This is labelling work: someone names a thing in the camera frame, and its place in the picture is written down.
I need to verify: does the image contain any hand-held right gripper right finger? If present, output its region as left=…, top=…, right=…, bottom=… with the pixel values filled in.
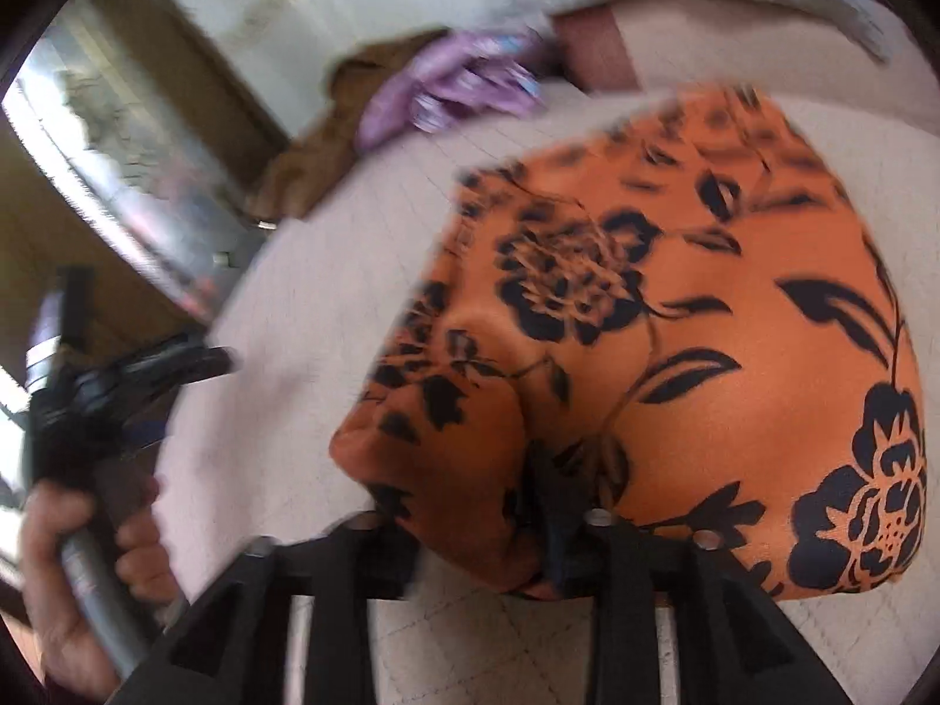
left=525, top=448, right=857, bottom=705

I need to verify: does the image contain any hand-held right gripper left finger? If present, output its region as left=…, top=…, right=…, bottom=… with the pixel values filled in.
left=110, top=510, right=425, bottom=705

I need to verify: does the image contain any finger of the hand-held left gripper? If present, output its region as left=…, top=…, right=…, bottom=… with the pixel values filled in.
left=110, top=411, right=176, bottom=458
left=99, top=334, right=241, bottom=399

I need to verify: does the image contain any orange floral top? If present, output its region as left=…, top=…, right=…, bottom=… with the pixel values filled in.
left=328, top=84, right=928, bottom=599

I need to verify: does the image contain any person's left hand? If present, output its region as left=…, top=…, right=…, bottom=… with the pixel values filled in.
left=18, top=476, right=184, bottom=700

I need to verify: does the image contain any brown cloth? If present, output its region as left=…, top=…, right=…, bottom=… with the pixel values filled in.
left=246, top=29, right=449, bottom=225

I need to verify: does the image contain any wooden door with glass panel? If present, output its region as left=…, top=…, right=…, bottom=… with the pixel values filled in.
left=0, top=0, right=295, bottom=419

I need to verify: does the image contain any purple floral cloth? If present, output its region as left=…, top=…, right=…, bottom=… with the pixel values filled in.
left=356, top=25, right=546, bottom=152

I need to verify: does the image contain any pink bolster with brown patch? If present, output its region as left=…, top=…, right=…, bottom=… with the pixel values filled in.
left=550, top=0, right=912, bottom=119

